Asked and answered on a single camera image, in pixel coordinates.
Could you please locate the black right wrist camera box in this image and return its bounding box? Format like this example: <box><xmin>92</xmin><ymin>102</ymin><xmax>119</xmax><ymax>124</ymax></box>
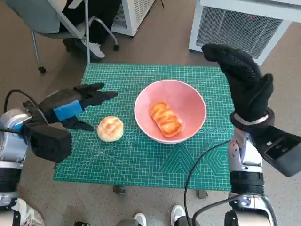
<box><xmin>250</xmin><ymin>125</ymin><xmax>301</xmax><ymax>178</ymax></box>

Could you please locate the white shoe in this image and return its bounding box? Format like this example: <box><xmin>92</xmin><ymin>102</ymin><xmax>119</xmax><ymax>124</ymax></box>
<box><xmin>133</xmin><ymin>213</ymin><xmax>147</xmax><ymax>226</ymax></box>
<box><xmin>170</xmin><ymin>204</ymin><xmax>186</xmax><ymax>223</ymax></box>

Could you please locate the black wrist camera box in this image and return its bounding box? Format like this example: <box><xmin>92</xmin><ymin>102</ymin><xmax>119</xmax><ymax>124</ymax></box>
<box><xmin>250</xmin><ymin>125</ymin><xmax>301</xmax><ymax>178</ymax></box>
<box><xmin>22</xmin><ymin>122</ymin><xmax>72</xmax><ymax>163</ymax></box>

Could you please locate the white cabinet with wide grille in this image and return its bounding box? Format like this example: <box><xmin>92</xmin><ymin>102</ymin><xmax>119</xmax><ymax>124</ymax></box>
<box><xmin>189</xmin><ymin>0</ymin><xmax>301</xmax><ymax>66</ymax></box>

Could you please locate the thin black cable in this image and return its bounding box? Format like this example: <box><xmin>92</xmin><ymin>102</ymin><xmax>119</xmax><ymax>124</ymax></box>
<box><xmin>184</xmin><ymin>140</ymin><xmax>232</xmax><ymax>222</ymax></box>

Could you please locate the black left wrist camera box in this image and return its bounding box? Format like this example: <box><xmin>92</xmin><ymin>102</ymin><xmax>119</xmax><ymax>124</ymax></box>
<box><xmin>22</xmin><ymin>122</ymin><xmax>72</xmax><ymax>163</ymax></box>

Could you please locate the person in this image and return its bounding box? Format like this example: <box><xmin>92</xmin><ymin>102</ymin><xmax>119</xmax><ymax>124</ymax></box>
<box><xmin>60</xmin><ymin>0</ymin><xmax>122</xmax><ymax>59</ymax></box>
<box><xmin>11</xmin><ymin>197</ymin><xmax>45</xmax><ymax>226</ymax></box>

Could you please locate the long glazed bread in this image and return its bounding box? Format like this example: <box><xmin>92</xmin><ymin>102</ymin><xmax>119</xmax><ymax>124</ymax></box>
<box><xmin>150</xmin><ymin>101</ymin><xmax>183</xmax><ymax>138</ymax></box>

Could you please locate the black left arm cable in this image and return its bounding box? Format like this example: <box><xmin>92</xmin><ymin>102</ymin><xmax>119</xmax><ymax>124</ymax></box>
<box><xmin>3</xmin><ymin>90</ymin><xmax>40</xmax><ymax>113</ymax></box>

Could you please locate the green cutting mat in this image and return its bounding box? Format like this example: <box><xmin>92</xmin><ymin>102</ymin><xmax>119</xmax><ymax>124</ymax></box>
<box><xmin>53</xmin><ymin>63</ymin><xmax>236</xmax><ymax>192</ymax></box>

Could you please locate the grey office chair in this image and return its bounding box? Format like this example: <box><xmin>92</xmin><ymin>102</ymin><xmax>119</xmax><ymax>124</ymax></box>
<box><xmin>4</xmin><ymin>0</ymin><xmax>120</xmax><ymax>73</ymax></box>

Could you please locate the round bread bun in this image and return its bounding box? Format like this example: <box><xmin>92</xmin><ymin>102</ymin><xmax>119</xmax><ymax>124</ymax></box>
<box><xmin>97</xmin><ymin>115</ymin><xmax>125</xmax><ymax>143</ymax></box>

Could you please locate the white cabinet with narrow grille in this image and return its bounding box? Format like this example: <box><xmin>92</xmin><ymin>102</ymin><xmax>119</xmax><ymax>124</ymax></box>
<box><xmin>110</xmin><ymin>0</ymin><xmax>157</xmax><ymax>37</ymax></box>

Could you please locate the thick black cable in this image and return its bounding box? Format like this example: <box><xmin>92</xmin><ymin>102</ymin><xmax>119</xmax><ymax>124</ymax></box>
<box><xmin>192</xmin><ymin>193</ymin><xmax>278</xmax><ymax>226</ymax></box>

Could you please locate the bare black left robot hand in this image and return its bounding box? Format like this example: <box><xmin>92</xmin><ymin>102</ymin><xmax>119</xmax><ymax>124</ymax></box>
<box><xmin>37</xmin><ymin>82</ymin><xmax>119</xmax><ymax>132</ymax></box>

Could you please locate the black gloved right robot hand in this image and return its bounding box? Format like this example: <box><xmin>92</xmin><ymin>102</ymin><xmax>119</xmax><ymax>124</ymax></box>
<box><xmin>201</xmin><ymin>44</ymin><xmax>275</xmax><ymax>123</ymax></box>

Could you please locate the pink bowl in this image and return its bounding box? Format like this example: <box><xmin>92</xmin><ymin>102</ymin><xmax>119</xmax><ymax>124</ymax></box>
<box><xmin>134</xmin><ymin>80</ymin><xmax>207</xmax><ymax>145</ymax></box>

